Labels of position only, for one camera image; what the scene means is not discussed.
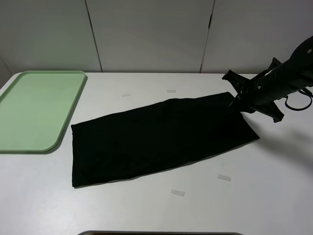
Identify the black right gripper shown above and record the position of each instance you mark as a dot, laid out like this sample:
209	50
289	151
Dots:
252	95

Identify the black short sleeve t-shirt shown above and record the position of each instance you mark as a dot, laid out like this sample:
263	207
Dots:
155	138

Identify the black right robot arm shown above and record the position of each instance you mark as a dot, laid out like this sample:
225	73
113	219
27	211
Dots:
278	81

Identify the light green plastic tray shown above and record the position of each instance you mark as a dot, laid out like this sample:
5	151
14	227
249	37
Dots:
35	109

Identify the clear tape piece lower right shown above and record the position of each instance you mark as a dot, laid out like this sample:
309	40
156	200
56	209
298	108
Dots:
223	177

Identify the clear tape piece lower centre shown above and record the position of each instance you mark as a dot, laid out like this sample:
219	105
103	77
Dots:
177	192

